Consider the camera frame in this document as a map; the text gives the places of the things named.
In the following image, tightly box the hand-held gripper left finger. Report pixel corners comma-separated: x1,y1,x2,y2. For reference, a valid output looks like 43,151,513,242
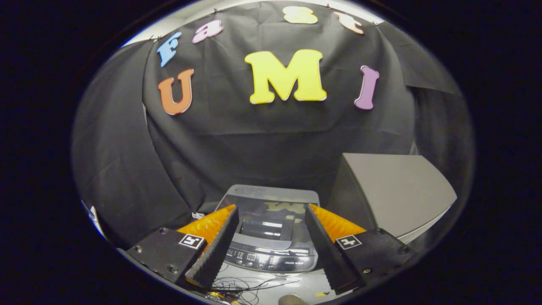
125,204,240,293

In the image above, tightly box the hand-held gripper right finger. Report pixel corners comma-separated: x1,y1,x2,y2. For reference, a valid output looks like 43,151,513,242
304,203,418,296

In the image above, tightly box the grey top-load washing machine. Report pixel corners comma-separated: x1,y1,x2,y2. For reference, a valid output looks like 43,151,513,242
214,184,321,274

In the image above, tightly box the dark transparent washing machine lid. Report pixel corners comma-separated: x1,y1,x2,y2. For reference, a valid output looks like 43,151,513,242
216,184,321,251

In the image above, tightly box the beige cabinet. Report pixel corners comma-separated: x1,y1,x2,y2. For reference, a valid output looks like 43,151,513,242
326,152,458,244

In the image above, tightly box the black backdrop cloth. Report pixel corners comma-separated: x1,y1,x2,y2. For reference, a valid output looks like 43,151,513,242
71,0,476,251

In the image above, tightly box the thin black floor cable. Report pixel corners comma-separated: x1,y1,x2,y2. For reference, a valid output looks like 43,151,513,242
207,274,302,305

